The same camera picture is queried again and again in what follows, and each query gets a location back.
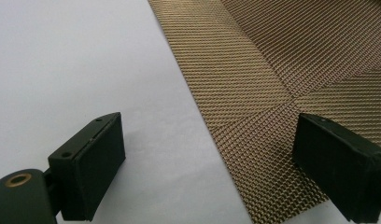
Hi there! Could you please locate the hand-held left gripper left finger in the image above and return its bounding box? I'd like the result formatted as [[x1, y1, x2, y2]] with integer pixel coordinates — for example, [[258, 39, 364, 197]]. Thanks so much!
[[48, 111, 127, 222]]

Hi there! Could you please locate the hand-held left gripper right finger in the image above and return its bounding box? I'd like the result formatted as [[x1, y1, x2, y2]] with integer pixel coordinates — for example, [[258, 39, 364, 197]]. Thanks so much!
[[291, 112, 381, 224]]

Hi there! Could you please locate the brown woven placemat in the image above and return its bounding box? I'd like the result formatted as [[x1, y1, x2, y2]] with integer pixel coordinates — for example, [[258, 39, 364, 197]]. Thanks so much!
[[148, 0, 381, 224]]

